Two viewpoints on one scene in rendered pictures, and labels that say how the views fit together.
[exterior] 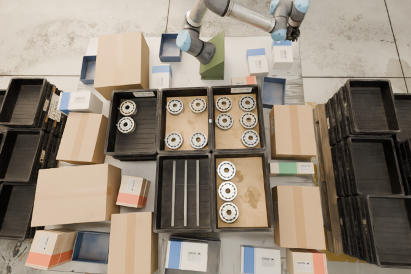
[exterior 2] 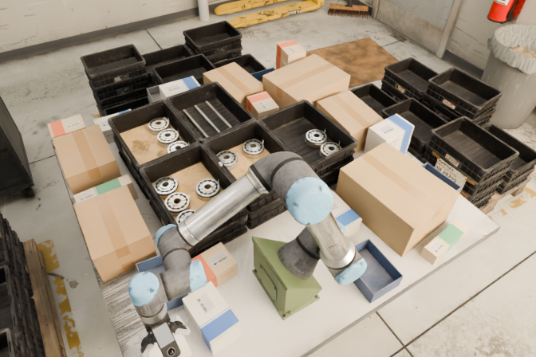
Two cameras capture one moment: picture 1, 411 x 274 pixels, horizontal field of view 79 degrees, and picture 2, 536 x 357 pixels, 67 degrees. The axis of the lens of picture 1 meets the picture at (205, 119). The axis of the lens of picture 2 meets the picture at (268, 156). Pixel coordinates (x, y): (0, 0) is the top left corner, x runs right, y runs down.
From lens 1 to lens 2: 1.67 m
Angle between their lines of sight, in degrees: 62
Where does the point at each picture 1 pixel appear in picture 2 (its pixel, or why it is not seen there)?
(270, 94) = not seen: hidden behind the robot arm
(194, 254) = (174, 88)
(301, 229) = (79, 141)
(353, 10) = not seen: outside the picture
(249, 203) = (141, 141)
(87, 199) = (289, 78)
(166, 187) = (232, 119)
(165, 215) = (218, 104)
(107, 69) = (395, 163)
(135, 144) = (292, 132)
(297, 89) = (123, 319)
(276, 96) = not seen: hidden behind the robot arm
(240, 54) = (252, 331)
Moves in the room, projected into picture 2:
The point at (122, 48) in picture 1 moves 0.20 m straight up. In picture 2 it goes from (408, 194) to (422, 158)
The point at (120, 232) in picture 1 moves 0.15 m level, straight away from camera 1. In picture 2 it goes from (246, 80) to (265, 70)
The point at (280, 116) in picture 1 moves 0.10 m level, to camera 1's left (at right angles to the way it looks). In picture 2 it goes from (135, 225) to (157, 210)
